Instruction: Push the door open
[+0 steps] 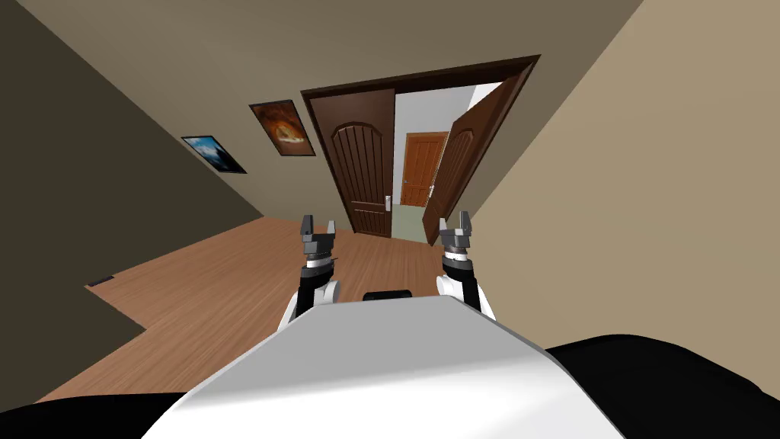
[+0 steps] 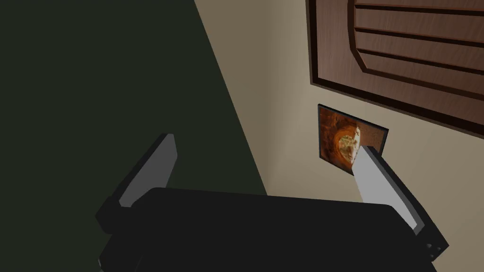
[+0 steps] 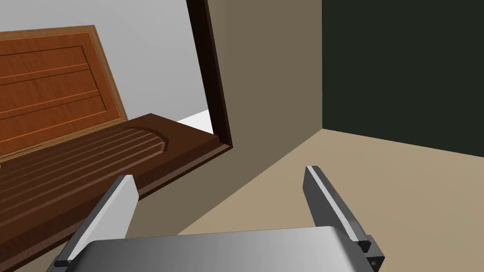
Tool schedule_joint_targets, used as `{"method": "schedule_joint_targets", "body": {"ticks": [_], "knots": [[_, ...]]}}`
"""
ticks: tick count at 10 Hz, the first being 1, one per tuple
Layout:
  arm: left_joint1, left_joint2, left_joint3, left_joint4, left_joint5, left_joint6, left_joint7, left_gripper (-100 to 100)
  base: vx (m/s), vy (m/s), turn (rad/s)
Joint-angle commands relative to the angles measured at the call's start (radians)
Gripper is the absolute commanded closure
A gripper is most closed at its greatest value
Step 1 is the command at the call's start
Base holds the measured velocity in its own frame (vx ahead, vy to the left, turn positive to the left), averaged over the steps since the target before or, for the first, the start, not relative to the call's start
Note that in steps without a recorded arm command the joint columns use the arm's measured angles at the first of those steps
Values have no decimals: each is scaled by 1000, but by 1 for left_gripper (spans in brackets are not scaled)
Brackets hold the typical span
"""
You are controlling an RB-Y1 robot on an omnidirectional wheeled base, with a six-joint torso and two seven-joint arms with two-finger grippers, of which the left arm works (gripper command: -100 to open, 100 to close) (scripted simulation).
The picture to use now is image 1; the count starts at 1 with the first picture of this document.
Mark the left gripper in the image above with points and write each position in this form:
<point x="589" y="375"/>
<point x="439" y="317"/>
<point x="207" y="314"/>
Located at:
<point x="319" y="245"/>

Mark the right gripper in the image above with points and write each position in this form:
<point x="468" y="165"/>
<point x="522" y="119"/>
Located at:
<point x="456" y="240"/>

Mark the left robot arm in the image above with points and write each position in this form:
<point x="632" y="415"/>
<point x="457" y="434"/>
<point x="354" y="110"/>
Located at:
<point x="314" y="291"/>

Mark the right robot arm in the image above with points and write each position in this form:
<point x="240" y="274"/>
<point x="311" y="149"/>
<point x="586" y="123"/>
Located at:
<point x="460" y="278"/>

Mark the dark brown door leaf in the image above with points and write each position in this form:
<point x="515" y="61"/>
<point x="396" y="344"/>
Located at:
<point x="359" y="164"/>
<point x="460" y="164"/>

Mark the orange wooden door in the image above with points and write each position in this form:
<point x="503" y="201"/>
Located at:
<point x="421" y="167"/>

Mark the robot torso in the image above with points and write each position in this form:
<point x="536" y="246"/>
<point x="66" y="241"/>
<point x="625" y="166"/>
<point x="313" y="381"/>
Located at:
<point x="390" y="366"/>

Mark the orange framed wall picture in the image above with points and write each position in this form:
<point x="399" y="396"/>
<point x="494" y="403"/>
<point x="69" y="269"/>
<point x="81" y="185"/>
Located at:
<point x="283" y="129"/>

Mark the blue framed wall picture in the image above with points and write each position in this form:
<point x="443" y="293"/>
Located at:
<point x="214" y="153"/>

